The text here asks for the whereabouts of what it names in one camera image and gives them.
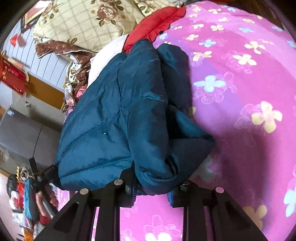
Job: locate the cream floral quilt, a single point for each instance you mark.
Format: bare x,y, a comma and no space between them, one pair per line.
94,23

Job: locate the white pillow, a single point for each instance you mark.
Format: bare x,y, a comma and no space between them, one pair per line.
102,58

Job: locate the red ruffled pillow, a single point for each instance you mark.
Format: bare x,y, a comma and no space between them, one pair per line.
153,25

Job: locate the pink floral bed sheet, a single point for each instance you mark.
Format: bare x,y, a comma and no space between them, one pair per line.
242,75

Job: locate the red hanging banner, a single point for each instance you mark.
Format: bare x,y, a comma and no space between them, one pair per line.
14,77

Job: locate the dark teal puffer jacket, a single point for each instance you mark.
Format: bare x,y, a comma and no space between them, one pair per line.
134,115

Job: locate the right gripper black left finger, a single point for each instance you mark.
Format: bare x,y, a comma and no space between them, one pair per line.
99,208

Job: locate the grey refrigerator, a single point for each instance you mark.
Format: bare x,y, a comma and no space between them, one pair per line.
23,138

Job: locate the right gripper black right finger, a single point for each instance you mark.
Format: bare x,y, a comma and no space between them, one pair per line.
212,214

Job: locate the brown patterned blanket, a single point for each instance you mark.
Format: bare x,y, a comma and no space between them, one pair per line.
77,69

